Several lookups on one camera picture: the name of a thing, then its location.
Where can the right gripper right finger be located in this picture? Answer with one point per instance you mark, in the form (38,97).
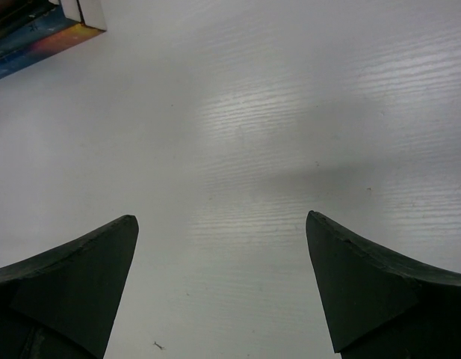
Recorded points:
(379,303)

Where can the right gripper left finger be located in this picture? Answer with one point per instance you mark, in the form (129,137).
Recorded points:
(62,303)

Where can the Jane Eyre blue book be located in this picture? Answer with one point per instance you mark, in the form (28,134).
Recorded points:
(42,49)

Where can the Nineteen Eighty-Four blue book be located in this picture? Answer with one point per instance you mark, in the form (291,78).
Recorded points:
(20,13)

